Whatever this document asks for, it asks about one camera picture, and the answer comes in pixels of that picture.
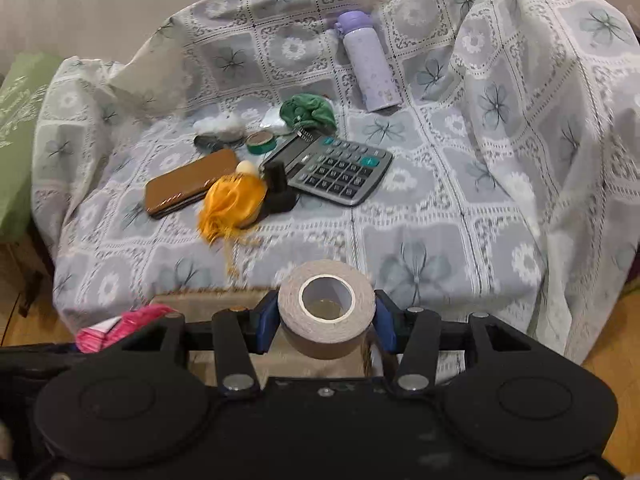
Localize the pink and white striped cloth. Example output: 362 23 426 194
75 304 175 353

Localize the beige tape roll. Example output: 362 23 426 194
278 260 375 360

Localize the orange satin drawstring pouch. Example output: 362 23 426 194
198 172 267 278

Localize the green plush keychain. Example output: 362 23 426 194
279 93 337 134

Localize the woven basket with floral lining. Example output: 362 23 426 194
153 288 399 385

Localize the black stamp block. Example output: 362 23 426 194
262 160 297 214

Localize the brown leather wallet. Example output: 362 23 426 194
143 148 239 218

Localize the grey desk calculator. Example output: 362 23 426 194
260 133 393 207

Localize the green tape roll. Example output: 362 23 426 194
245 130 277 155

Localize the dark cylindrical tube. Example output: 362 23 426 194
193 134 230 154

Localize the white and grey lace cloth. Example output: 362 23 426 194
32 0 639 362

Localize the clear packet of white pads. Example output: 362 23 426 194
259 106 291 136

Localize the purple thermos bottle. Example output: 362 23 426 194
335 10 402 112

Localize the green embroidered pillow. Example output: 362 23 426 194
0 53 62 244

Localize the white plush keychain toy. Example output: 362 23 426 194
193 112 246 143

